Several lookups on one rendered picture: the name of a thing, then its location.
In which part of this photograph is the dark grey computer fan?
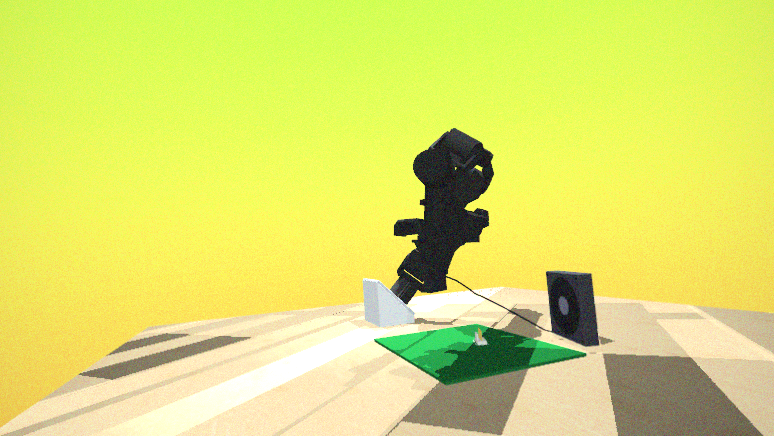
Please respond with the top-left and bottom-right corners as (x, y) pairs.
(546, 270), (599, 347)

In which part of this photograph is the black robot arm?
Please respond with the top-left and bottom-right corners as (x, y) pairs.
(390, 128), (494, 305)

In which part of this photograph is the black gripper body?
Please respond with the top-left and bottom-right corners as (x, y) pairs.
(394, 192), (480, 243)

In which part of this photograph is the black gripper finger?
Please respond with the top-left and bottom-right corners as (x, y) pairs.
(439, 242), (465, 270)
(411, 239), (446, 280)

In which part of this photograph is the black fan cable with plug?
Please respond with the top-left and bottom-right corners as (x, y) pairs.
(423, 262), (566, 333)

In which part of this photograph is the green circuit board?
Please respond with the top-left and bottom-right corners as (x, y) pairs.
(374, 324), (586, 386)

